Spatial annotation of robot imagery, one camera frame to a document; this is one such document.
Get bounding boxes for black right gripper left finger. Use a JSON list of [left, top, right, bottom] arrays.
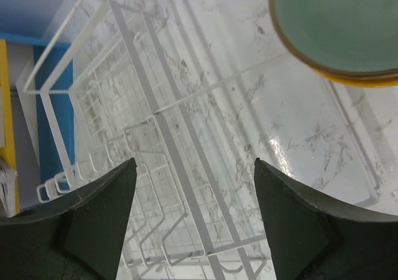
[[1, 158, 137, 279]]

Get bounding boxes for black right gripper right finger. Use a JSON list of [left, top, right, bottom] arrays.
[[254, 158, 397, 279]]

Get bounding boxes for orange yellow bowl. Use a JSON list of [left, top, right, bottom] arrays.
[[312, 68, 397, 88]]

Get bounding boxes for mint green bowl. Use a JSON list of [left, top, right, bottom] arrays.
[[269, 0, 397, 72]]

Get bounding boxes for grey setup guide booklet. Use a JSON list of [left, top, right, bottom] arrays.
[[1, 159, 17, 217]]

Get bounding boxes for blue pink yellow shelf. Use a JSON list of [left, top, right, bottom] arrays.
[[1, 0, 73, 214]]

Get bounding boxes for white wire dish rack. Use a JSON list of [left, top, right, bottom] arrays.
[[37, 0, 379, 279]]

